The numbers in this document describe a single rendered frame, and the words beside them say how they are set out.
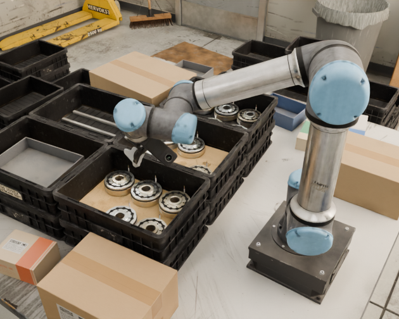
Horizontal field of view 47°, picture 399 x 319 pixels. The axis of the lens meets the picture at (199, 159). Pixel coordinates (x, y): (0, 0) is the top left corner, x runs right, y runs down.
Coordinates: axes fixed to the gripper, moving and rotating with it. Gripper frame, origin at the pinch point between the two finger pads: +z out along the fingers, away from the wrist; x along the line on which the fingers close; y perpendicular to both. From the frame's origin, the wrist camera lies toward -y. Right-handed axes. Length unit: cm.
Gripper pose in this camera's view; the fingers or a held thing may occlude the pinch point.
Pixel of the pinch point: (152, 149)
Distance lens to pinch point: 140.1
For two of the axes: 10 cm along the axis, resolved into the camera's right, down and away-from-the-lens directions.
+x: -6.3, 7.6, -1.3
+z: 0.2, 1.8, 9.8
